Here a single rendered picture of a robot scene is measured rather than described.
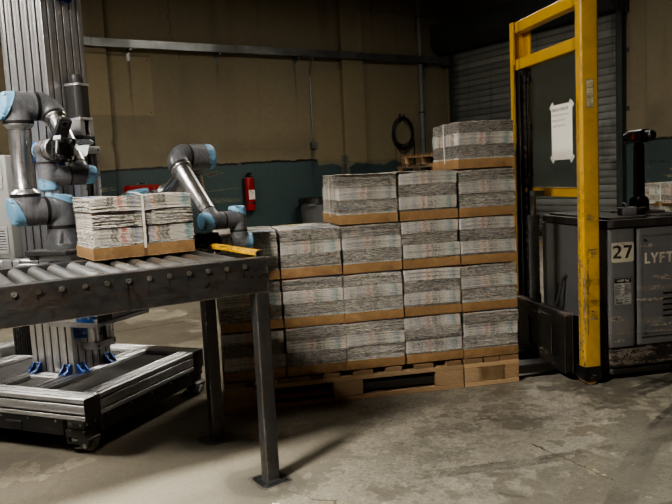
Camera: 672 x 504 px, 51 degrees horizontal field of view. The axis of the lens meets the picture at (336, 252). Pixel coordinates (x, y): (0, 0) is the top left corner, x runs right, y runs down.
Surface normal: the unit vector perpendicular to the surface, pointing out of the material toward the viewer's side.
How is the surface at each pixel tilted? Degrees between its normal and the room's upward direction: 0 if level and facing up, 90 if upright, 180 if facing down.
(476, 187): 90
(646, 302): 90
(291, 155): 90
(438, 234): 90
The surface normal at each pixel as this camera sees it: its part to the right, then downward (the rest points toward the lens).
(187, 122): 0.52, 0.07
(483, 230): 0.20, 0.09
